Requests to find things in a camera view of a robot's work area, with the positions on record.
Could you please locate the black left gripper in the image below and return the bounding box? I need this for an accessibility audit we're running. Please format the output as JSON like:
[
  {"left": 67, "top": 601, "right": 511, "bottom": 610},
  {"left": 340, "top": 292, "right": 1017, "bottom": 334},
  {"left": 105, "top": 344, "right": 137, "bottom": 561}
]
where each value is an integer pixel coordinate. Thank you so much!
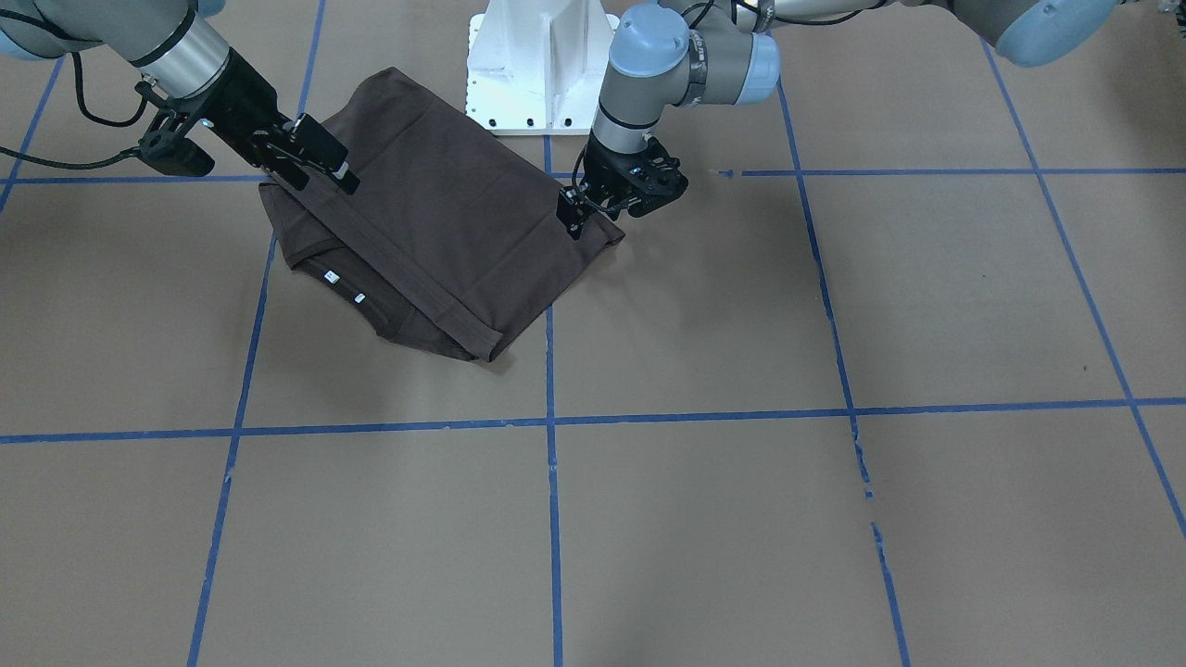
[{"left": 556, "top": 134, "right": 636, "bottom": 241}]

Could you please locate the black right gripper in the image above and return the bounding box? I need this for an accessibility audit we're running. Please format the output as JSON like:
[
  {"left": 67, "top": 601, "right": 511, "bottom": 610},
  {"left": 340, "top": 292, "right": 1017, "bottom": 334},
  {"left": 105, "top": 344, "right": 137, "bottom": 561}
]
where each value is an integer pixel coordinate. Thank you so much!
[{"left": 195, "top": 50, "right": 361, "bottom": 195}]

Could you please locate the dark brown t-shirt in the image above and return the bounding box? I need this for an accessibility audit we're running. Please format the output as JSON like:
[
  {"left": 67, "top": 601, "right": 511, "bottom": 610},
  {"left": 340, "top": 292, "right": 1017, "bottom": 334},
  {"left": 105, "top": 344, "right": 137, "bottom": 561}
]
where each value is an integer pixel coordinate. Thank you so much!
[{"left": 259, "top": 68, "right": 625, "bottom": 362}]

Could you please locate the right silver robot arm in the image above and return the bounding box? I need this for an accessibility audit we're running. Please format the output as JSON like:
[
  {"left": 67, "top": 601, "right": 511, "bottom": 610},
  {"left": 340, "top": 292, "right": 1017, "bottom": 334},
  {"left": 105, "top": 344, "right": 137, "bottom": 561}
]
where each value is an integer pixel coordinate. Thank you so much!
[{"left": 4, "top": 1, "right": 361, "bottom": 193}]

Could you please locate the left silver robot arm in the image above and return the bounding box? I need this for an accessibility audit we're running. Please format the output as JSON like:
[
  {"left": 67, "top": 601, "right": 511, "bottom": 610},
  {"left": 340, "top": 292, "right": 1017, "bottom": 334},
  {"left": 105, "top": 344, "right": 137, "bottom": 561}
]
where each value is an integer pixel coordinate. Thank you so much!
[{"left": 557, "top": 1, "right": 1116, "bottom": 239}]

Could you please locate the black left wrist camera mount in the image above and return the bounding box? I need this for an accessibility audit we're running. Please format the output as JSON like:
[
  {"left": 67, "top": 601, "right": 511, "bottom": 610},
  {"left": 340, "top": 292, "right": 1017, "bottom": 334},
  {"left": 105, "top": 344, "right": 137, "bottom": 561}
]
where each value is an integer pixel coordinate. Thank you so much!
[{"left": 624, "top": 136, "right": 689, "bottom": 217}]

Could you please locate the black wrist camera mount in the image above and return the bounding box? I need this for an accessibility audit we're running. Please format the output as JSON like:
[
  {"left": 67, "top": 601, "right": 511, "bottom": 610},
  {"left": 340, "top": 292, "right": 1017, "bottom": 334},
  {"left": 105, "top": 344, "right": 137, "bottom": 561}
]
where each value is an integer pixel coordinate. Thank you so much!
[
  {"left": 624, "top": 136, "right": 689, "bottom": 217},
  {"left": 136, "top": 84, "right": 215, "bottom": 177}
]

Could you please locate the white pedestal column base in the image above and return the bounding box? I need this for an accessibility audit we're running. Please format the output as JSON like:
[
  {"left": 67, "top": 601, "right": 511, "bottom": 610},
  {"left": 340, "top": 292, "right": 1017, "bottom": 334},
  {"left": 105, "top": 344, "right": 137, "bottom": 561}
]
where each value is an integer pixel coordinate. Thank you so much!
[{"left": 463, "top": 1, "right": 620, "bottom": 136}]

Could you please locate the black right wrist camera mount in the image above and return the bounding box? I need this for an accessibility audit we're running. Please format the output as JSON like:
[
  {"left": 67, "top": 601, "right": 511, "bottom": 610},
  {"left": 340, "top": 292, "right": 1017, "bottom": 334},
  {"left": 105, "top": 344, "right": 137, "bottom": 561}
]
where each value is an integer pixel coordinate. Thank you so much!
[{"left": 136, "top": 84, "right": 215, "bottom": 177}]

